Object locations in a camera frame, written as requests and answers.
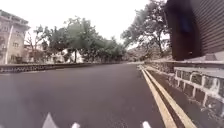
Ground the low stone wall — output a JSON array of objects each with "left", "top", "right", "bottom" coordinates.
[{"left": 0, "top": 60, "right": 130, "bottom": 74}]

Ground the double yellow painted line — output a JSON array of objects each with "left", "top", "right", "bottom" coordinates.
[{"left": 137, "top": 64, "right": 198, "bottom": 128}]

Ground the dark stone block wall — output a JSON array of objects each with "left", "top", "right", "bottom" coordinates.
[{"left": 144, "top": 59, "right": 224, "bottom": 120}]

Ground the grey asphalt road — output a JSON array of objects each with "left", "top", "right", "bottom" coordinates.
[{"left": 0, "top": 62, "right": 218, "bottom": 128}]

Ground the dark building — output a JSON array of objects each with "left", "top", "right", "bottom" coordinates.
[{"left": 164, "top": 0, "right": 224, "bottom": 62}]

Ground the row of trees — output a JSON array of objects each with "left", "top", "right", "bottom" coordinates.
[{"left": 24, "top": 16, "right": 128, "bottom": 64}]

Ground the beige building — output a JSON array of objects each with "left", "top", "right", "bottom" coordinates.
[{"left": 0, "top": 9, "right": 32, "bottom": 66}]

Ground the large tree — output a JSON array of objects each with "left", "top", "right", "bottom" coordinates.
[{"left": 120, "top": 0, "right": 173, "bottom": 61}]

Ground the robot's own part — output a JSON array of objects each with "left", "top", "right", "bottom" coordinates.
[
  {"left": 71, "top": 122, "right": 82, "bottom": 128},
  {"left": 141, "top": 120, "right": 152, "bottom": 128}
]

